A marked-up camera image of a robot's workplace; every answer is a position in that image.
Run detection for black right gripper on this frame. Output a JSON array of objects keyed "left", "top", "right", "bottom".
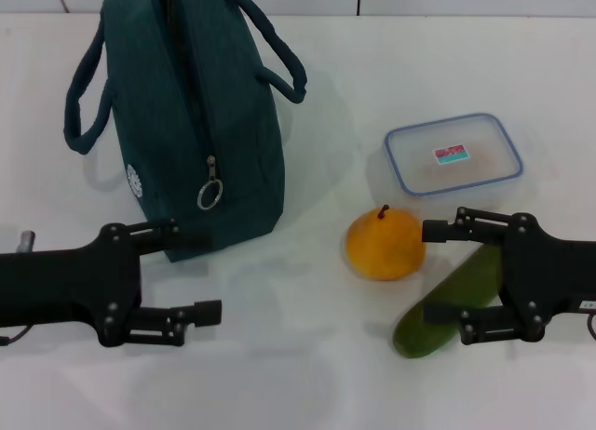
[{"left": 421, "top": 206, "right": 596, "bottom": 347}]

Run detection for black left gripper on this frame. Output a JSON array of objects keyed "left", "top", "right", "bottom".
[{"left": 0, "top": 218, "right": 224, "bottom": 348}]

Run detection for green cucumber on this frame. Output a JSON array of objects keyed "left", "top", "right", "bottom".
[{"left": 392, "top": 241, "right": 504, "bottom": 360}]

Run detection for orange yellow pear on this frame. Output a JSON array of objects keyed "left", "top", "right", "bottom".
[{"left": 345, "top": 204, "right": 427, "bottom": 282}]

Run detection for clear plastic box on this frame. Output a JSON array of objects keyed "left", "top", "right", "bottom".
[{"left": 384, "top": 112, "right": 525, "bottom": 199}]

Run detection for dark teal insulated lunch bag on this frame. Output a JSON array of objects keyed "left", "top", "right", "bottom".
[{"left": 63, "top": 0, "right": 308, "bottom": 263}]

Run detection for dark left arm cable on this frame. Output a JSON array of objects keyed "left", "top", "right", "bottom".
[{"left": 0, "top": 325, "right": 36, "bottom": 346}]

